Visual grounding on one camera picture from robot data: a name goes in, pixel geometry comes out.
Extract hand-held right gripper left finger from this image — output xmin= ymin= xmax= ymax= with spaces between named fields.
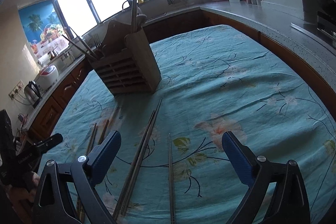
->
xmin=33 ymin=130 xmax=122 ymax=224

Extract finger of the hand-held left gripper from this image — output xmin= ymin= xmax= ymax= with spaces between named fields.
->
xmin=33 ymin=133 xmax=63 ymax=154
xmin=0 ymin=109 xmax=16 ymax=147

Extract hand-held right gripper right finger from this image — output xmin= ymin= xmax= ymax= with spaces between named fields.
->
xmin=222 ymin=131 xmax=311 ymax=224

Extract wooden utensil holder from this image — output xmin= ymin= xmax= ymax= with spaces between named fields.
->
xmin=85 ymin=13 xmax=162 ymax=95

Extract metal fork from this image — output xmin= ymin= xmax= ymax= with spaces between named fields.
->
xmin=92 ymin=33 xmax=103 ymax=52

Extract metal spoon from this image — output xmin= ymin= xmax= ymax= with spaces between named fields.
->
xmin=136 ymin=13 xmax=148 ymax=30

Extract person's left hand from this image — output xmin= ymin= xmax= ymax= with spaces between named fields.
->
xmin=9 ymin=171 xmax=40 ymax=210

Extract steel electric kettle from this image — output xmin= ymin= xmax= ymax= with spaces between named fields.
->
xmin=24 ymin=81 xmax=43 ymax=108

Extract pink white rice cooker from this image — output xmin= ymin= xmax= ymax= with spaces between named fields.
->
xmin=34 ymin=64 xmax=59 ymax=90

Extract teal floral tablecloth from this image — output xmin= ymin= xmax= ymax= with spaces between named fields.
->
xmin=39 ymin=25 xmax=336 ymax=224

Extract small glass countertop appliance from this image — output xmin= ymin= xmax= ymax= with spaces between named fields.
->
xmin=60 ymin=51 xmax=76 ymax=68

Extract tropical beach poster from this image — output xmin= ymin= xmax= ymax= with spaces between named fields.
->
xmin=18 ymin=1 xmax=76 ymax=59

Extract grey kitchen countertop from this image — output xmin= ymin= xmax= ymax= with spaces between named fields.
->
xmin=22 ymin=1 xmax=336 ymax=67

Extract gas stove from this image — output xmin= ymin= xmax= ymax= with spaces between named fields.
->
xmin=290 ymin=11 xmax=336 ymax=43

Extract power cables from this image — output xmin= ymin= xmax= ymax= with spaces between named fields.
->
xmin=14 ymin=112 xmax=30 ymax=136

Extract wall socket strip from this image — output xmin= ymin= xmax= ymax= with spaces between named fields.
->
xmin=9 ymin=80 xmax=25 ymax=100

